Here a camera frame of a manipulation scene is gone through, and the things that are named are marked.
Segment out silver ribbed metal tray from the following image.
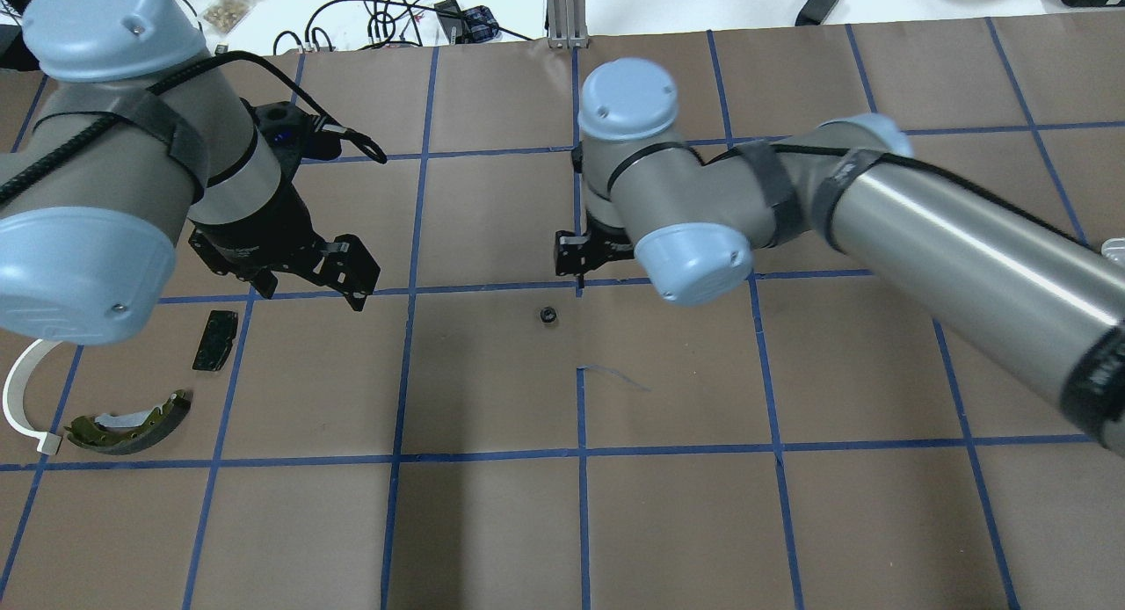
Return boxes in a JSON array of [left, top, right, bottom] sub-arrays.
[[1100, 237, 1125, 268]]

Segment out white curved plastic bracket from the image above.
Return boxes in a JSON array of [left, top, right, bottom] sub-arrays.
[[3, 340, 62, 455]]

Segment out aluminium frame post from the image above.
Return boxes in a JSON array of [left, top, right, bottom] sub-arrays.
[[546, 0, 588, 50]]

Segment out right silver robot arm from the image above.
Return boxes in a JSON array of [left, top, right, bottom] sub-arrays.
[[554, 57, 1124, 454]]

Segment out black power adapter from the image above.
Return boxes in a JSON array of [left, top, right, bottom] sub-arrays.
[[793, 0, 840, 26]]

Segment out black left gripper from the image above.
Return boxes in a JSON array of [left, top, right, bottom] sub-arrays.
[[188, 101, 381, 312]]

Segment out black tangled cable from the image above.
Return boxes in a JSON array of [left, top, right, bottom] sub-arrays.
[[272, 0, 533, 57]]

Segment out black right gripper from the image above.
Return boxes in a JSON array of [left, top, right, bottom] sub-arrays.
[[554, 219, 635, 286]]

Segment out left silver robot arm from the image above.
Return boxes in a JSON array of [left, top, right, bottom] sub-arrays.
[[1, 0, 387, 346]]

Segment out black brake pad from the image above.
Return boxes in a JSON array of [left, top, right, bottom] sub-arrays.
[[192, 310, 240, 371]]

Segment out olive brake shoe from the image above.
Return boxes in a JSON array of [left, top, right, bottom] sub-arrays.
[[64, 389, 192, 455]]

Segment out bag of wooden pieces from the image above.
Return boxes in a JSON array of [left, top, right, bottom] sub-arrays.
[[197, 0, 260, 36]]

